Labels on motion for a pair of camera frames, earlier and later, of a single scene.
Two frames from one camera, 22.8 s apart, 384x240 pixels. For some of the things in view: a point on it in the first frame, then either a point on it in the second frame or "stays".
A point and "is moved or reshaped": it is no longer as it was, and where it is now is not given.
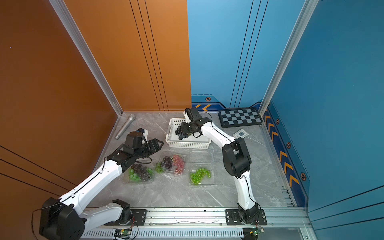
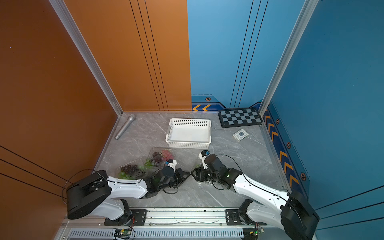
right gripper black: [183, 127] to [199, 174]
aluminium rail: [202, 218] stays
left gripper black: [155, 146] to [180, 174]
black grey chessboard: [239, 117] stays
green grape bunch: [135, 177] is moved or reshaped
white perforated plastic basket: [173, 142] stays
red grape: [178, 160] to [166, 155]
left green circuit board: [124, 233] stays
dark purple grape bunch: [167, 162] is moved or reshaped
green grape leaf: [159, 168] to [148, 164]
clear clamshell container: [140, 173] stays
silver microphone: [131, 118] stays
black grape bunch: [142, 171] is moved or reshaped
